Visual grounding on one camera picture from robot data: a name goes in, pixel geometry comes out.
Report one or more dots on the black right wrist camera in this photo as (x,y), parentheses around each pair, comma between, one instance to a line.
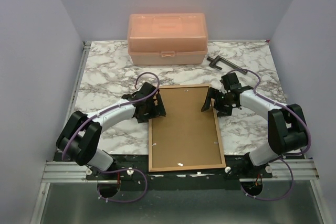
(230,81)

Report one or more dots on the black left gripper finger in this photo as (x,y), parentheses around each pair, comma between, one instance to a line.
(143,118)
(160,106)

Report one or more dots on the blue wooden picture frame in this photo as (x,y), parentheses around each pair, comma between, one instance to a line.
(151,150)

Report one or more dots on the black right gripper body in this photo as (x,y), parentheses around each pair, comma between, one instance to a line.
(221,102)

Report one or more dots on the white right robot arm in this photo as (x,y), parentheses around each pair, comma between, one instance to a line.
(287,131)

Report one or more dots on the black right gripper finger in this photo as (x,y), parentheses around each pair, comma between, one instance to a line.
(226,111)
(211,94)

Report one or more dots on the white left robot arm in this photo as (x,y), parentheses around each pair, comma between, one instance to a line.
(80,136)

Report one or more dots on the orange translucent plastic storage box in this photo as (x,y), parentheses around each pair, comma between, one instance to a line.
(167,39)

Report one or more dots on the black metal crank handle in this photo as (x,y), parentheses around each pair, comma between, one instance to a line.
(214,61)

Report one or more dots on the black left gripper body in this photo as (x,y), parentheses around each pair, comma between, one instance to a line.
(151,110)

